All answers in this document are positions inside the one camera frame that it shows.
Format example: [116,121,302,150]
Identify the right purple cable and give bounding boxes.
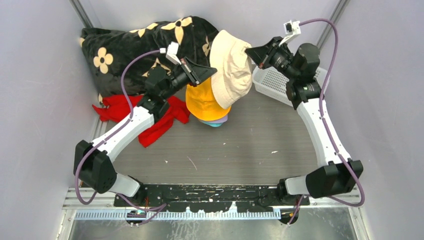
[286,18,366,226]

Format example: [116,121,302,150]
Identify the beige bucket hat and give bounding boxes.
[209,30,254,109]

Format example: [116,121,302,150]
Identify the white plastic basket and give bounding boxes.
[252,67,328,107]

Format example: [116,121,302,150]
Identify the purple cable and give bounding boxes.
[74,49,167,227]
[286,18,366,226]

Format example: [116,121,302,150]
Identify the black floral plush pillow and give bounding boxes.
[79,16,219,97]

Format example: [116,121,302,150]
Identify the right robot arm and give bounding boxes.
[245,37,364,199]

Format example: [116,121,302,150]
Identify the lavender bucket hat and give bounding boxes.
[206,115,228,125]

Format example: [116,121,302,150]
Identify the turquoise bucket hat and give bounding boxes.
[200,120,223,128]

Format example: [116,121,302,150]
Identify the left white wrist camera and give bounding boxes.
[159,41,182,65]

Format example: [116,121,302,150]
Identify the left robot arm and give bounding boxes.
[73,57,217,201]

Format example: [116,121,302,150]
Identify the yellow bucket hat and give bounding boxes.
[185,77,231,122]

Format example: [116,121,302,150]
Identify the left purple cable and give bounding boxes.
[74,49,167,227]

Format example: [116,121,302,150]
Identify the red cloth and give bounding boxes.
[92,94,191,148]

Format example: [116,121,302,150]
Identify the aluminium rail frame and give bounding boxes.
[62,184,361,226]

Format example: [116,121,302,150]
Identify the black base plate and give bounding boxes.
[112,184,310,213]

